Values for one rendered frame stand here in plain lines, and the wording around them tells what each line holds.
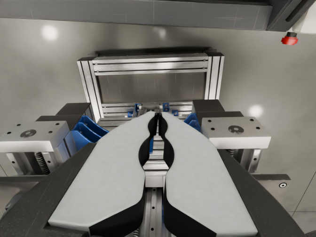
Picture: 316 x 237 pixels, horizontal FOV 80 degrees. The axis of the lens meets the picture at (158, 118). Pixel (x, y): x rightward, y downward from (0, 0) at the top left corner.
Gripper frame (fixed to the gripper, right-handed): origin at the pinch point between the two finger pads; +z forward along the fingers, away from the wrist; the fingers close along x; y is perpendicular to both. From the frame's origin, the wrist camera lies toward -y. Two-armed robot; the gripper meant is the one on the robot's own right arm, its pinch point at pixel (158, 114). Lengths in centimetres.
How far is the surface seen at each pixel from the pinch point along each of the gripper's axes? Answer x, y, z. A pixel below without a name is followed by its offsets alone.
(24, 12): -24.8, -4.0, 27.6
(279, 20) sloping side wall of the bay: 19.7, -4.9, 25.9
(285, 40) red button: 31, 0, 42
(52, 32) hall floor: -71, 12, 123
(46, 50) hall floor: -78, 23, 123
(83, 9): -14.0, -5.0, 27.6
